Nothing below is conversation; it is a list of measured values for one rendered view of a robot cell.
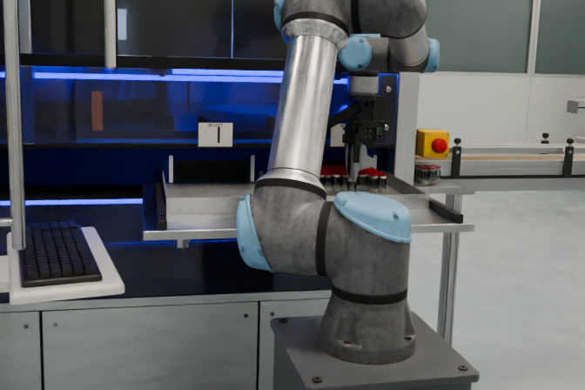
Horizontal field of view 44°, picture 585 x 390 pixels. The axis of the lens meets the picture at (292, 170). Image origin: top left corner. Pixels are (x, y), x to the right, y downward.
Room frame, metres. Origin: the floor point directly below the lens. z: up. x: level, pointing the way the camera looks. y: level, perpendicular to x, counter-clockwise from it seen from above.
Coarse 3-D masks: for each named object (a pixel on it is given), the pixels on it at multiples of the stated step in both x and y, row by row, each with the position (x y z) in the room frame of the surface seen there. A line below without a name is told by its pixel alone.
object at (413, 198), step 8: (392, 176) 1.87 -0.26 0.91; (392, 184) 1.87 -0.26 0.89; (400, 184) 1.80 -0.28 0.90; (408, 184) 1.75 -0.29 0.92; (328, 192) 1.78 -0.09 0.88; (336, 192) 1.78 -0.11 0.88; (368, 192) 1.79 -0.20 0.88; (376, 192) 1.80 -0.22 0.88; (384, 192) 1.80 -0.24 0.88; (392, 192) 1.80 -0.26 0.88; (400, 192) 1.80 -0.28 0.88; (408, 192) 1.75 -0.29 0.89; (416, 192) 1.70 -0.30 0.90; (424, 192) 1.65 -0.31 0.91; (328, 200) 1.58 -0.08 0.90; (400, 200) 1.62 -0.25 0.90; (408, 200) 1.62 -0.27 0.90; (416, 200) 1.62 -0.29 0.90; (424, 200) 1.63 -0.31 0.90; (408, 208) 1.62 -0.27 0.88; (416, 208) 1.62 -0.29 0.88; (424, 208) 1.63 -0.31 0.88
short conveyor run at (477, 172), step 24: (456, 144) 2.03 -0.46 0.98; (480, 144) 2.15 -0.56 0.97; (504, 144) 2.17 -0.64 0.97; (528, 144) 2.18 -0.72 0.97; (552, 144) 2.20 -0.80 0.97; (576, 144) 2.22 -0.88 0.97; (456, 168) 2.03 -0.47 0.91; (480, 168) 2.06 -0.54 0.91; (504, 168) 2.07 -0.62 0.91; (528, 168) 2.09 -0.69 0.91; (552, 168) 2.10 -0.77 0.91; (576, 168) 2.12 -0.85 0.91
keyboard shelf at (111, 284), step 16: (96, 240) 1.55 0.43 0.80; (0, 256) 1.43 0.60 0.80; (16, 256) 1.41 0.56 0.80; (96, 256) 1.43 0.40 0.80; (0, 272) 1.32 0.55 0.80; (16, 272) 1.31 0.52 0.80; (112, 272) 1.33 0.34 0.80; (0, 288) 1.27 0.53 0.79; (16, 288) 1.22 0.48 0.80; (32, 288) 1.22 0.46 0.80; (48, 288) 1.23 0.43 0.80; (64, 288) 1.23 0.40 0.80; (80, 288) 1.24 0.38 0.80; (96, 288) 1.25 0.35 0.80; (112, 288) 1.26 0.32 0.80; (16, 304) 1.20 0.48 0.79
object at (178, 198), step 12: (168, 192) 1.72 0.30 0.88; (180, 192) 1.73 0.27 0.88; (192, 192) 1.73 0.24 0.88; (204, 192) 1.73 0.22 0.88; (216, 192) 1.74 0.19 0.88; (228, 192) 1.74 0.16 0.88; (240, 192) 1.75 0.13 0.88; (252, 192) 1.75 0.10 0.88; (168, 204) 1.51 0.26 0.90; (180, 204) 1.51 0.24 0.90; (192, 204) 1.52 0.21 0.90; (204, 204) 1.52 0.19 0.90; (216, 204) 1.53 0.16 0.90; (228, 204) 1.53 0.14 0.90
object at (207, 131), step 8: (200, 128) 1.78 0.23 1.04; (208, 128) 1.78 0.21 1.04; (216, 128) 1.79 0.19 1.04; (224, 128) 1.79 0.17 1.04; (200, 136) 1.78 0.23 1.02; (208, 136) 1.78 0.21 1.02; (216, 136) 1.79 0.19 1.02; (224, 136) 1.79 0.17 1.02; (200, 144) 1.78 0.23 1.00; (208, 144) 1.78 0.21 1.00; (216, 144) 1.79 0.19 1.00; (224, 144) 1.79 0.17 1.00
